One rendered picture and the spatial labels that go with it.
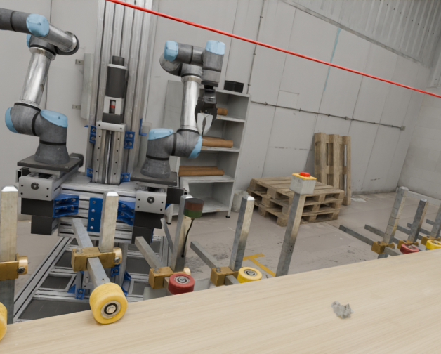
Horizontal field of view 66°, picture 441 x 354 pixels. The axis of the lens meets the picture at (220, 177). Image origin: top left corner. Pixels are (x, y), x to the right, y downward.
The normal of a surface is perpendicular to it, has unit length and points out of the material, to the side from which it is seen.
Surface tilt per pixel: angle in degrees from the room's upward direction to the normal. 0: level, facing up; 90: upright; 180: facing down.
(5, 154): 90
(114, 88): 90
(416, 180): 90
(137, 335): 0
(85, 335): 0
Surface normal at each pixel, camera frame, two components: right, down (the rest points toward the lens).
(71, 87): 0.60, 0.28
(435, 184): -0.78, 0.01
